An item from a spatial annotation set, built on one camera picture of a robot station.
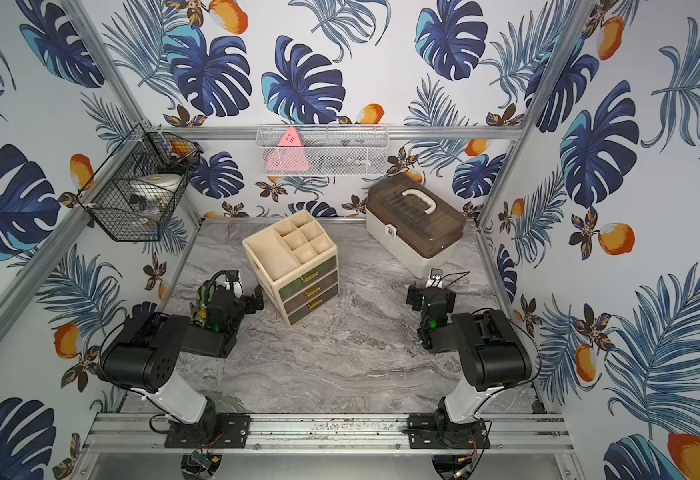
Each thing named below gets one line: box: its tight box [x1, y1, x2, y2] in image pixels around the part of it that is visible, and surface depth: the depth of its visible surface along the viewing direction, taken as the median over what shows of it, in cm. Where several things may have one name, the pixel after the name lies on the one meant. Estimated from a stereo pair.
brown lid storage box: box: [365, 172, 468, 278], surface depth 100 cm
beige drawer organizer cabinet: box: [242, 209, 340, 326], surface depth 82 cm
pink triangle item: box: [264, 127, 309, 172], surface depth 92 cm
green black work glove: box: [196, 280, 217, 319], surface depth 99 cm
